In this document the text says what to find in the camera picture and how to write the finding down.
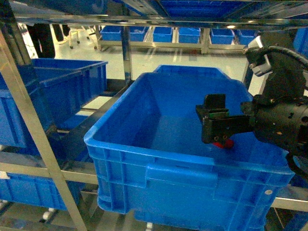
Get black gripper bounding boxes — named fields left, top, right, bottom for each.
left=195, top=94, right=308, bottom=152

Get red one-stud toy block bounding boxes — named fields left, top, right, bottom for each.
left=213, top=139, right=234, bottom=149

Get large blue shelf crate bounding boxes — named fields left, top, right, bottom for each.
left=84, top=73, right=294, bottom=231

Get steel shelf cart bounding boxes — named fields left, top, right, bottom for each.
left=95, top=26, right=247, bottom=54

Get steel shelf rack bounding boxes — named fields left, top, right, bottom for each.
left=0, top=0, right=308, bottom=231

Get blue crate left of shelf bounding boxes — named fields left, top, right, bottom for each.
left=0, top=58, right=108, bottom=148

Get blue crate behind large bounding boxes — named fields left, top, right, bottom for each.
left=153, top=65, right=230, bottom=79

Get blue crate lower left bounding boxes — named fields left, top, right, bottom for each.
left=0, top=172, right=82, bottom=212

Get person in black clothes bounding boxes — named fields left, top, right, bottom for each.
left=26, top=24, right=70, bottom=59

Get wrist camera box grey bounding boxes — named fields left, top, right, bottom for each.
left=243, top=35, right=272, bottom=77

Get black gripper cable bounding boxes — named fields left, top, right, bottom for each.
left=245, top=45, right=308, bottom=180

